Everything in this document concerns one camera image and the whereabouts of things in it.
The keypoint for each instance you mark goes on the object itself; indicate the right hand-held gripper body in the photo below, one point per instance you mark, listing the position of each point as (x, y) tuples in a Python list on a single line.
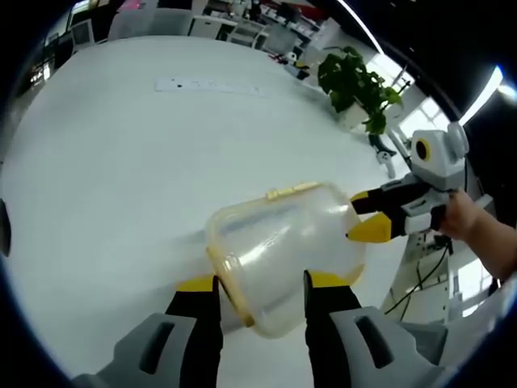
[(442, 161)]

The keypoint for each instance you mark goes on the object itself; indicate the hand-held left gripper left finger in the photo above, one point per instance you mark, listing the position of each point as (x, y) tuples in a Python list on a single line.
[(190, 335)]

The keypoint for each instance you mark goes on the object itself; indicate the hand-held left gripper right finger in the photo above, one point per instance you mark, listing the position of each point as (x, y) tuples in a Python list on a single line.
[(335, 335)]

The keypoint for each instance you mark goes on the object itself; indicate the clear plastic container yellow buckle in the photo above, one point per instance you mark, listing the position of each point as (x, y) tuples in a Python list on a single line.
[(282, 242)]

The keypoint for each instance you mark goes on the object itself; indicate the person's right hand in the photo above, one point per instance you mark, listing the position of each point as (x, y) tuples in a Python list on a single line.
[(462, 218)]

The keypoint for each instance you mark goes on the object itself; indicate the white black-tipped device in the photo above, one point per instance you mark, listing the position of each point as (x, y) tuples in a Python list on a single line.
[(383, 155)]

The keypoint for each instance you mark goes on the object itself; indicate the long ceiling light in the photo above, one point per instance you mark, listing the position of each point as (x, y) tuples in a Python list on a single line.
[(482, 95)]

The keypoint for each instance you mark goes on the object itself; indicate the white plant pot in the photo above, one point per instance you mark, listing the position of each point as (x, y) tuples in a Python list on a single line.
[(355, 115)]

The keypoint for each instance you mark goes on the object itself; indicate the green potted plant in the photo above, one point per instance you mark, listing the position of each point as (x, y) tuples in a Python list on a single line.
[(351, 77)]

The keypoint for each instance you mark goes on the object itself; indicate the spare hand-held gripper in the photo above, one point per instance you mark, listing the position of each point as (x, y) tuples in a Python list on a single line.
[(297, 64)]

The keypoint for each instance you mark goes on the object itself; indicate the white power strip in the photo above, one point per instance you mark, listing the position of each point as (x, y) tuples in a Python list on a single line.
[(210, 85)]

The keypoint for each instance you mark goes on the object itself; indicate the black object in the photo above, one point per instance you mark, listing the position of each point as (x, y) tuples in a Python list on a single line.
[(5, 228)]

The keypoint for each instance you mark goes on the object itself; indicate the white cabinet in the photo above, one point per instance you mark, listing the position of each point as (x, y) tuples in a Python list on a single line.
[(212, 27)]

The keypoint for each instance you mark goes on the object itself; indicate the white office chair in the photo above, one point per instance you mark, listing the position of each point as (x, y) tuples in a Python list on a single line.
[(173, 20), (133, 24)]

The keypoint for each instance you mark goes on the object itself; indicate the white framed monitor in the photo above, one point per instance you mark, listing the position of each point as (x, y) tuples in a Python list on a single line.
[(84, 31)]

